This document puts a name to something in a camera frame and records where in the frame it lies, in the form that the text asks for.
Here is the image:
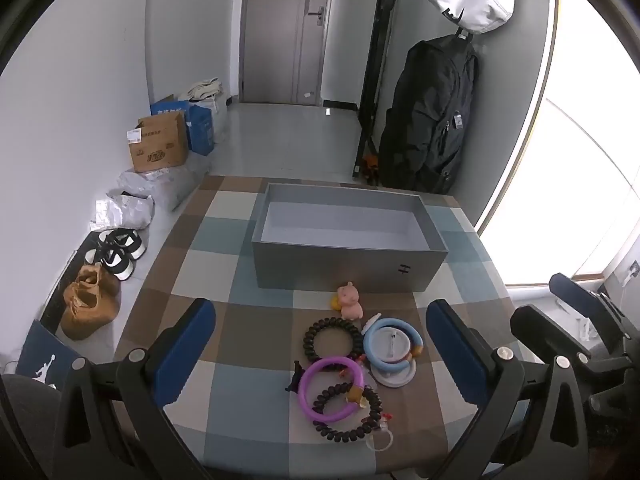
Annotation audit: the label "white round badge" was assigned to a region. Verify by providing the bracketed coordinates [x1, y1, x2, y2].
[371, 327, 416, 389]

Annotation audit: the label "light blue ring bracelet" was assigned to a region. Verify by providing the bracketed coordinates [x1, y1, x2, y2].
[362, 314, 426, 374]

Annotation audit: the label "black beaded bracelet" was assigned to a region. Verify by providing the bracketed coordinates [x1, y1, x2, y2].
[311, 381, 385, 443]

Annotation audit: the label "purple ring bracelet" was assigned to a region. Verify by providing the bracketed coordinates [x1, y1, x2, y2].
[297, 355, 370, 423]

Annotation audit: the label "clear red keychain charm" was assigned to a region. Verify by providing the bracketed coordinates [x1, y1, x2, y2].
[364, 413, 394, 453]

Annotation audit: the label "pink pig toy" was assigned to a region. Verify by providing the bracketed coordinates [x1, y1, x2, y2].
[330, 282, 363, 321]

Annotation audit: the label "black spiral hair tie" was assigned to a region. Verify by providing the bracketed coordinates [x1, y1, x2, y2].
[301, 315, 365, 364]

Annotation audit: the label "brown boots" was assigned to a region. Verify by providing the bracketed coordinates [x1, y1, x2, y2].
[60, 263, 120, 341]

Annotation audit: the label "checkered table cloth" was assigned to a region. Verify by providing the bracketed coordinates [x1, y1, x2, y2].
[113, 174, 522, 479]

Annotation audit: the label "black white sandals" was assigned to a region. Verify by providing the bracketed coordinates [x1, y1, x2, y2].
[85, 228, 146, 282]

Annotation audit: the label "white plastic bag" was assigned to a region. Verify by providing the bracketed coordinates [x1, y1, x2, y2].
[90, 190, 154, 232]

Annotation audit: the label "grey plastic parcel bag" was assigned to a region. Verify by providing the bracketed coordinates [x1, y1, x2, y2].
[117, 152, 210, 211]

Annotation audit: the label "grey open storage box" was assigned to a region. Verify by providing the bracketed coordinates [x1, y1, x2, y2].
[252, 183, 448, 294]

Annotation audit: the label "blue jordan shoe box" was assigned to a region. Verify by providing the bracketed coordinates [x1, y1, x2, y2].
[15, 321, 79, 391]

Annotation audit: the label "brown cardboard box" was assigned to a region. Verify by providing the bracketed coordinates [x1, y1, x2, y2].
[126, 112, 189, 174]

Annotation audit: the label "blue cardboard box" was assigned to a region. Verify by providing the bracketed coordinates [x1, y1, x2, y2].
[150, 99, 215, 156]

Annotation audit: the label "black backpack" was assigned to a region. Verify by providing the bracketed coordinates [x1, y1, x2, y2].
[378, 30, 480, 194]

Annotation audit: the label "cream tote bag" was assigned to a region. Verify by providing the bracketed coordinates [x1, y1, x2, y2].
[179, 78, 224, 102]

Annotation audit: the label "grey door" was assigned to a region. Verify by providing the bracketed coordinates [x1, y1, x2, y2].
[239, 0, 331, 106]

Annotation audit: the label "black coat stand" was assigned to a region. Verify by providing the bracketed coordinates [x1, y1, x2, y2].
[352, 0, 396, 178]

